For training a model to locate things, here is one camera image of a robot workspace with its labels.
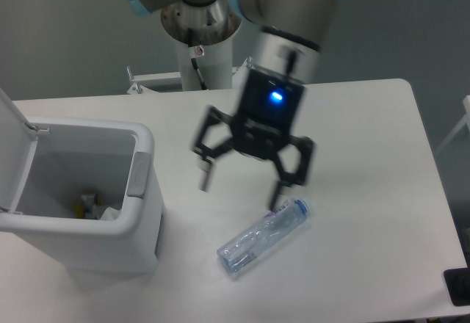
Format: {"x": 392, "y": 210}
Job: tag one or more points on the white trash can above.
{"x": 84, "y": 192}

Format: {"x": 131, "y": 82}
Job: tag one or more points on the trash inside can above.
{"x": 89, "y": 206}

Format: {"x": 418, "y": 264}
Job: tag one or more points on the clear plastic water bottle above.
{"x": 261, "y": 236}

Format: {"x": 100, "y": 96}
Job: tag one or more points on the white furniture leg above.
{"x": 463, "y": 123}

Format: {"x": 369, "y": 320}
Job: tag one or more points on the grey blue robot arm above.
{"x": 286, "y": 55}

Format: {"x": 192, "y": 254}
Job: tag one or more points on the black device at table edge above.
{"x": 457, "y": 283}

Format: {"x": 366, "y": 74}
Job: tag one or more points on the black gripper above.
{"x": 260, "y": 127}

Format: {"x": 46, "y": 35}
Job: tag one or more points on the white trash can lid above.
{"x": 18, "y": 147}

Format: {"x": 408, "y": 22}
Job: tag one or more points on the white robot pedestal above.
{"x": 203, "y": 62}

